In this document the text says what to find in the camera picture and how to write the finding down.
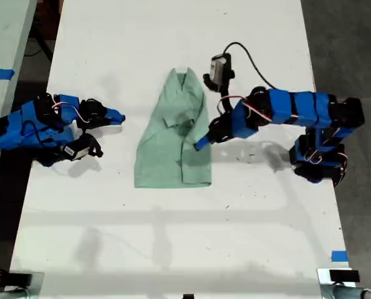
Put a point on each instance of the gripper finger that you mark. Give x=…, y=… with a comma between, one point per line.
x=207, y=134
x=208, y=144
x=115, y=116
x=105, y=123

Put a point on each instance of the pale green T-shirt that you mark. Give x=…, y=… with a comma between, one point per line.
x=169, y=149

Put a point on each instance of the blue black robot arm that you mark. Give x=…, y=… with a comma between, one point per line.
x=32, y=130
x=297, y=109

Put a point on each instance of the pale side table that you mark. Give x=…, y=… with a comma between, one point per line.
x=4, y=46

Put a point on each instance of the small black clip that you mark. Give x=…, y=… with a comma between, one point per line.
x=188, y=296

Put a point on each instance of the short blue tape piece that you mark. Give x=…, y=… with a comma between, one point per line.
x=339, y=256

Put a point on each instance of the small black box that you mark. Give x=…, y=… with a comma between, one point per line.
x=344, y=276
x=20, y=278

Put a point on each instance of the black camera stalk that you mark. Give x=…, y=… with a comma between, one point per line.
x=93, y=146
x=225, y=98

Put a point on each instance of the black camera box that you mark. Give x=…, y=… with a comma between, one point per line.
x=74, y=151
x=220, y=70

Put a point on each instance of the shiny metal bracket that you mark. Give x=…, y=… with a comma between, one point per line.
x=35, y=288
x=328, y=289

